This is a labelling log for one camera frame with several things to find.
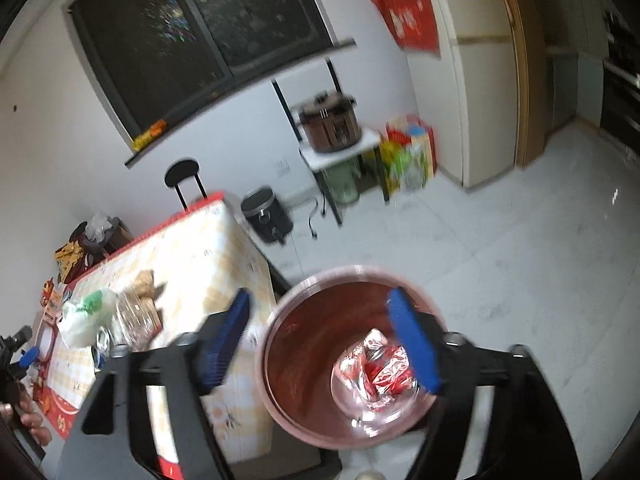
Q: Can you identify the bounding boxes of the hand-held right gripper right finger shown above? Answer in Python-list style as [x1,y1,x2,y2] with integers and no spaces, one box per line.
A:
[385,287,583,480]

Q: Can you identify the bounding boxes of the dark kitchen cabinet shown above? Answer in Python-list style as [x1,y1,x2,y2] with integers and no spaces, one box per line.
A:
[600,10,640,153]

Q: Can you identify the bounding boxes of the white refrigerator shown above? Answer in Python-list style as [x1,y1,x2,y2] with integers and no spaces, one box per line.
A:
[406,0,521,193]

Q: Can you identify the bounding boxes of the black air fryer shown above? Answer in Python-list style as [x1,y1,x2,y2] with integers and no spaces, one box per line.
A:
[241,186,295,245]

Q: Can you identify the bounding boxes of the brown electric pressure cooker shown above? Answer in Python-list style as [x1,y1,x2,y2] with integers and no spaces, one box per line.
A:
[298,91,363,153]

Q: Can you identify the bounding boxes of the wooden door frame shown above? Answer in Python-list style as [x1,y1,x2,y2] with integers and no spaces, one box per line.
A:
[495,0,547,168]

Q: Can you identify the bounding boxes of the metal drink can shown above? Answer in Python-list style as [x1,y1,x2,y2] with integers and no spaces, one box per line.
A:
[94,327,114,362]

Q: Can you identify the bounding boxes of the black and white metal rack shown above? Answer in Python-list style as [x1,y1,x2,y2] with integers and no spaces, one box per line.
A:
[272,57,391,226]

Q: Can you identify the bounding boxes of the dark window with sill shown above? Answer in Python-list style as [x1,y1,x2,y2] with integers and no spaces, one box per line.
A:
[62,0,357,168]

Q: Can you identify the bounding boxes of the red printed box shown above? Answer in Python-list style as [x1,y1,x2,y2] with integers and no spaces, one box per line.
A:
[36,279,67,363]

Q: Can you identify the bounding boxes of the table with checked floral tablecloth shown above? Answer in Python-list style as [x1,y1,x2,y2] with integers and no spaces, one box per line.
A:
[37,191,291,480]

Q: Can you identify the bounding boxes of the crumpled clear plastic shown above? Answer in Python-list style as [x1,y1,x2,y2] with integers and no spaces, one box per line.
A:
[85,212,112,241]

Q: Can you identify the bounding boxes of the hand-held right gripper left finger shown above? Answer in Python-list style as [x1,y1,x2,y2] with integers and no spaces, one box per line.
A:
[52,287,251,480]

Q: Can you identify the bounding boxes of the dark red plastic bin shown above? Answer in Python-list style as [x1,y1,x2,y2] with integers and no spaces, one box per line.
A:
[254,266,448,448]

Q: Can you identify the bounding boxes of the brown crumpled paper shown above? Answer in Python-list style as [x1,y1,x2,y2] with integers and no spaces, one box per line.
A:
[122,270,167,307]

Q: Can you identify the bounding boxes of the clear plastic bag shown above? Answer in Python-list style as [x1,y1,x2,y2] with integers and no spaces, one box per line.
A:
[107,292,163,352]

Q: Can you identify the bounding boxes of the white and green plastic bag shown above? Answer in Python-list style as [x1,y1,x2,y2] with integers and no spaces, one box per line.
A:
[57,289,118,348]

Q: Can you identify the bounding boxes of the red and silver foil wrapper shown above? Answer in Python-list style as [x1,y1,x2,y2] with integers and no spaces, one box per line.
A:
[332,329,421,411]

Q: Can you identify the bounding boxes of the red wall poster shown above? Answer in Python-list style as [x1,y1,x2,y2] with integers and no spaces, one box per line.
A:
[370,0,441,56]

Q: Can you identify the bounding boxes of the green plastic bucket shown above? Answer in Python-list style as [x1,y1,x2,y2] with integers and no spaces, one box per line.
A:
[320,157,362,206]

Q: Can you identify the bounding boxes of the yellow snack packet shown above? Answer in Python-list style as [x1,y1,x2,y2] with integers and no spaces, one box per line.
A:
[132,120,168,151]

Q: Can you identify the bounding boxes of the black round stool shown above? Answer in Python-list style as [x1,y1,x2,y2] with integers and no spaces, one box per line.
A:
[165,159,208,211]

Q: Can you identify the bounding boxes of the yellow snack packets pile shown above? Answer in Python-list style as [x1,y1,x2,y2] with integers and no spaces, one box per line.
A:
[54,241,87,283]

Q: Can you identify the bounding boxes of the black power cord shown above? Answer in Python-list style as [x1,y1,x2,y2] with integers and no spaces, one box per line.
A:
[307,199,322,241]

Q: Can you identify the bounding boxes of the person's left hand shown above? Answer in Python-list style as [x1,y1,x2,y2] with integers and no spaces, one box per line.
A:
[0,400,52,445]

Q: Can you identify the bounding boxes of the colourful shopping bags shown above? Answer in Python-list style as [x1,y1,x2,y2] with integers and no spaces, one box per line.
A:
[380,115,437,193]

